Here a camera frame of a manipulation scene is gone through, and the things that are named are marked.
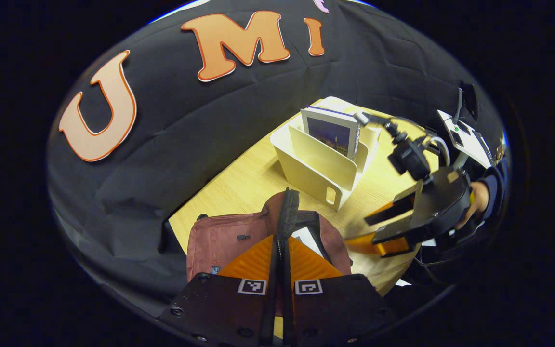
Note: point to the maroon schoolbag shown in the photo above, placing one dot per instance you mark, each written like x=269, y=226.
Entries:
x=224, y=241

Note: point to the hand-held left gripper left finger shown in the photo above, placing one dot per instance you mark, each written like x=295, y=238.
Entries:
x=270, y=313

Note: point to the blue spine book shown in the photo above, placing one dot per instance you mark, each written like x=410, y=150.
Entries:
x=330, y=132

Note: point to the white spine portrait book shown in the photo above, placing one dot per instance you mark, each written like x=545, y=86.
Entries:
x=306, y=238

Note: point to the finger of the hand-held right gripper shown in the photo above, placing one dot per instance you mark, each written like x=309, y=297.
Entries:
x=393, y=207
x=393, y=236

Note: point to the white bookshelf rack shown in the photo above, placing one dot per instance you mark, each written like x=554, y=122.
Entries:
x=316, y=166

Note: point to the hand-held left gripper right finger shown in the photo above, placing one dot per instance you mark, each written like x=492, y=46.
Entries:
x=288, y=313

